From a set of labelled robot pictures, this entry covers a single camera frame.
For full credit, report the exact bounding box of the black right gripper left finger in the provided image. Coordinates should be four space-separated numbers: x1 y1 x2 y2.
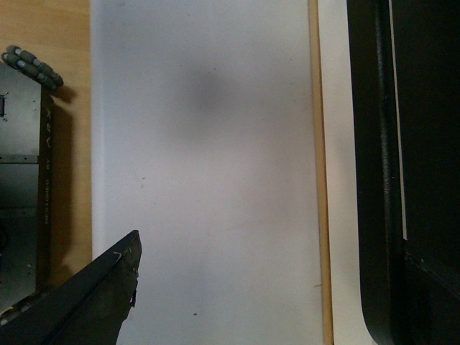
1 230 142 344

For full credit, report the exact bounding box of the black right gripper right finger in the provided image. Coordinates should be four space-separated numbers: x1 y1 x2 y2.
404 241 459 345

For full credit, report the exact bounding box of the black drawer handle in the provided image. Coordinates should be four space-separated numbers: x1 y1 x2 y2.
347 1 459 344

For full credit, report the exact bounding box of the wooden drawer cabinet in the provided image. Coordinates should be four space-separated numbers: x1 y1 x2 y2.
308 1 334 344

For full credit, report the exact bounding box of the grey omni wheel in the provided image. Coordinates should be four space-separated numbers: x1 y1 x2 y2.
1 45 64 91

